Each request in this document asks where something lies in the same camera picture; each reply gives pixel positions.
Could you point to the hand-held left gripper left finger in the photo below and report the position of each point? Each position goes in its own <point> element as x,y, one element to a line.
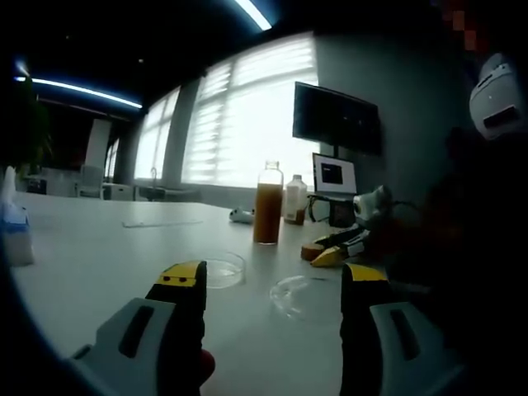
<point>111,334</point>

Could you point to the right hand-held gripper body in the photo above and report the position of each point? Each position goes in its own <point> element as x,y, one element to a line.
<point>373,208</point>

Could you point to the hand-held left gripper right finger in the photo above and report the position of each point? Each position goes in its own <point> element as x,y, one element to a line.
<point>379,354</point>

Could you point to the green potted plant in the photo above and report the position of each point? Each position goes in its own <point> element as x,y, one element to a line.
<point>33,136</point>

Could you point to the person's dark-clothed torso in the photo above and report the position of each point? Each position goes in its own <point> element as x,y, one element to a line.
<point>474,247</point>

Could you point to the wooden bottle cap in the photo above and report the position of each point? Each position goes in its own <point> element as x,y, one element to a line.
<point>310,251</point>

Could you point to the white handheld controller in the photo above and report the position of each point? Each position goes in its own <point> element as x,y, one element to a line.
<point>243,215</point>

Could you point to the glass liquid culture medium bottle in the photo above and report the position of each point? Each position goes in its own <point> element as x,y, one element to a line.
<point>268,214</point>

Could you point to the white table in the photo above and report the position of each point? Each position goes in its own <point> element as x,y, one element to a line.
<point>123,255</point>

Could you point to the white window blinds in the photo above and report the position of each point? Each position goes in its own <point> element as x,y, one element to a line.
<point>247,123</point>

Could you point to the steel sink with faucet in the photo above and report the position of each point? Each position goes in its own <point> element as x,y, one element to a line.
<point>165,193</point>

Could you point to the clear glass Petri dish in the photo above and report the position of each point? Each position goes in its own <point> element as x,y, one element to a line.
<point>222,272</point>

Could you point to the white worn chest device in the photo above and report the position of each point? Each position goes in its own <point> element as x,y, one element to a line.
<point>491,95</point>

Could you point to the small glass dish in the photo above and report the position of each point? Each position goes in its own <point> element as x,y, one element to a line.
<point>297,299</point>

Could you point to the blue and white tissue box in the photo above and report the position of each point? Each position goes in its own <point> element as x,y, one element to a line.
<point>16,243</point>

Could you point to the plastic bottle with brown liquid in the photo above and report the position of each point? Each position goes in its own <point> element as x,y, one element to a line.
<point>296,198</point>

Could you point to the long ceiling light strip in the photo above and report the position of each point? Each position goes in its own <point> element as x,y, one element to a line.
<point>82,89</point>
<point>252,13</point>

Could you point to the wall-mounted black monitor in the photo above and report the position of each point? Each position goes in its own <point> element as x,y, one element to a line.
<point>336,119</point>

